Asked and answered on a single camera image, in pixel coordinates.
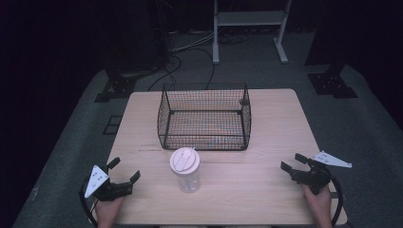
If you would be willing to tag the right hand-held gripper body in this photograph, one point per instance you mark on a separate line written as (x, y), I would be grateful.
(316, 174)

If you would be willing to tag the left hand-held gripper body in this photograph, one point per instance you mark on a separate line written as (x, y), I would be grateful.
(107, 188)

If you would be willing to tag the clear bottle with white lid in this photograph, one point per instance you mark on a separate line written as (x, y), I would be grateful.
(185, 172)

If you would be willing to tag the person's left hand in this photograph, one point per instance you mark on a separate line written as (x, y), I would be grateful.
(108, 210)

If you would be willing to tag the person's right hand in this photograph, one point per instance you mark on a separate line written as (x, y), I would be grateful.
(319, 205)

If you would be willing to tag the black stand base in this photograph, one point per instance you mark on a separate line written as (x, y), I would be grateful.
(331, 83)
(115, 87)

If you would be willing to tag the white metal stand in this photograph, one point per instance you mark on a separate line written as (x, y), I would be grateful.
(250, 30)

